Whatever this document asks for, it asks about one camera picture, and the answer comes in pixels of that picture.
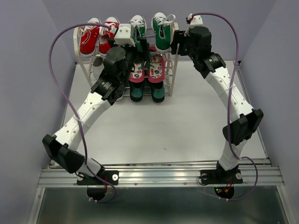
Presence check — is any green sneaker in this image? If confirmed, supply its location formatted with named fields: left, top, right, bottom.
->
left=129, top=15, right=147, bottom=51
left=151, top=12, right=176, bottom=52

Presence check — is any pink sandal front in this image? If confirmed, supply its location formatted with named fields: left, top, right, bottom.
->
left=129, top=61, right=145, bottom=83

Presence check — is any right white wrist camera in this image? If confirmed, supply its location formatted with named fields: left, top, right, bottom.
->
left=184, top=14, right=203, bottom=36

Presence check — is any left white sneaker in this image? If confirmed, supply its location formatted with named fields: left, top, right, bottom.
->
left=92, top=57, right=104, bottom=79

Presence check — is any right red canvas sneaker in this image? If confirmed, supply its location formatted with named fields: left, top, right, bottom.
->
left=99, top=17, right=120, bottom=55

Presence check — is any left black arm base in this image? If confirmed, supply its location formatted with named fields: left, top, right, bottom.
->
left=75, top=160, right=119, bottom=186

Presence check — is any red canvas sneaker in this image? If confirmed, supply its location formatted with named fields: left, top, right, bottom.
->
left=80, top=25, right=100, bottom=57
left=99, top=17, right=120, bottom=55

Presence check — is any pink sandal back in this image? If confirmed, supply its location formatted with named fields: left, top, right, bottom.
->
left=147, top=45, right=167, bottom=84

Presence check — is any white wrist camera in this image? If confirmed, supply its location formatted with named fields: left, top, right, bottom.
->
left=184, top=14, right=203, bottom=36
left=114, top=23, right=135, bottom=47

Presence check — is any green loafer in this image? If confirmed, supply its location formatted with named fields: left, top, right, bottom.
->
left=151, top=82, right=165, bottom=103
left=129, top=81, right=144, bottom=102

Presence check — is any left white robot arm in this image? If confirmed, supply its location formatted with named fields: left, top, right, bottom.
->
left=42, top=37, right=150, bottom=184

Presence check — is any aluminium rail frame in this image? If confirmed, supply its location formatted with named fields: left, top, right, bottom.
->
left=37, top=61, right=287, bottom=188

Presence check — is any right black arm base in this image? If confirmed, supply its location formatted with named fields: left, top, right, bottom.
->
left=198, top=162, right=243, bottom=186

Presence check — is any cream shoe shelf with rods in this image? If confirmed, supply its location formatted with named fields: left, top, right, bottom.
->
left=73, top=27, right=178, bottom=97

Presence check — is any left red canvas sneaker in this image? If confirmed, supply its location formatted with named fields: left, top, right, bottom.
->
left=80, top=25, right=100, bottom=57

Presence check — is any pink sandal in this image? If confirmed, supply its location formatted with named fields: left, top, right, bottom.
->
left=129, top=61, right=145, bottom=83
left=147, top=45, right=167, bottom=84

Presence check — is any right black canvas sneaker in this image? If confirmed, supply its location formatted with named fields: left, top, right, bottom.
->
left=116, top=92, right=124, bottom=101

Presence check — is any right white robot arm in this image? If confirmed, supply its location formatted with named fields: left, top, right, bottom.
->
left=171, top=26, right=263, bottom=182

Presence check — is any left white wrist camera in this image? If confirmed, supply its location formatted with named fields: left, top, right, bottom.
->
left=114, top=23, right=135, bottom=47

